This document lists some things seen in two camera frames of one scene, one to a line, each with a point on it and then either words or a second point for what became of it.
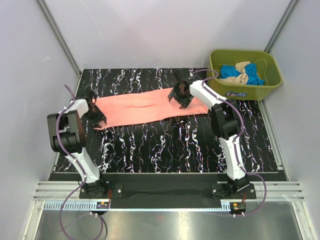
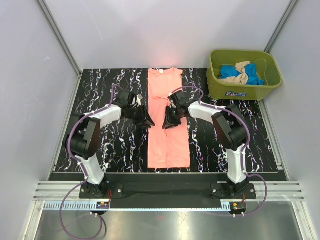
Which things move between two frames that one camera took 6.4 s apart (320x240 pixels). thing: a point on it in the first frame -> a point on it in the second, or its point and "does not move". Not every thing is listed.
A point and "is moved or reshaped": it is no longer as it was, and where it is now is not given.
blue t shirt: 250,70 does not move
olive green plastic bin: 267,68 does not move
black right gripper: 185,102 -> 169,123
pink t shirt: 127,109 is moved or reshaped
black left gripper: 101,115 -> 144,114
